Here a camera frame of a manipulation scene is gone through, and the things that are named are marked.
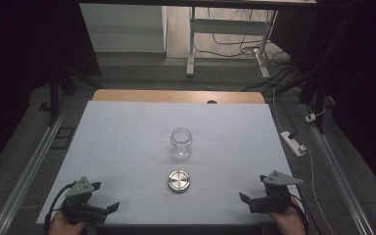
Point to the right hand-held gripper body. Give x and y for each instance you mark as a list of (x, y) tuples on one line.
[(274, 200)]

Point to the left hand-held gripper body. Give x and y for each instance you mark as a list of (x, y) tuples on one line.
[(80, 210)]

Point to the silver metal jar lid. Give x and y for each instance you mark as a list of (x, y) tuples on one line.
[(178, 181)]

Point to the clear glass jar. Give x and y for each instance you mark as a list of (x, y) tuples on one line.
[(181, 145)]

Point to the person's left hand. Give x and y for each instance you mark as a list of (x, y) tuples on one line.
[(62, 227)]

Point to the person's right hand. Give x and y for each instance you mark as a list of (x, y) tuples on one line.
[(287, 223)]

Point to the white power strip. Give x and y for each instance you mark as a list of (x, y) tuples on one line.
[(293, 143)]

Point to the white table mat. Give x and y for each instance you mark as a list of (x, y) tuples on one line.
[(127, 137)]

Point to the small white adapter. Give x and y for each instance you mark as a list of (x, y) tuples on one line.
[(310, 117)]

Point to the black metal stand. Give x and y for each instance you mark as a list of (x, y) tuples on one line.
[(319, 91), (54, 98)]

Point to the wooden table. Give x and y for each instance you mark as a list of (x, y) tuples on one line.
[(163, 96)]

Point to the grey cabinet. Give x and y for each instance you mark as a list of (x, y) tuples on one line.
[(124, 27)]

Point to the metal floor rail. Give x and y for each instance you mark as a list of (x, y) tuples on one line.
[(26, 176), (342, 182)]

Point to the white desk frame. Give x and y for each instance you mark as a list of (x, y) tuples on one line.
[(228, 26)]

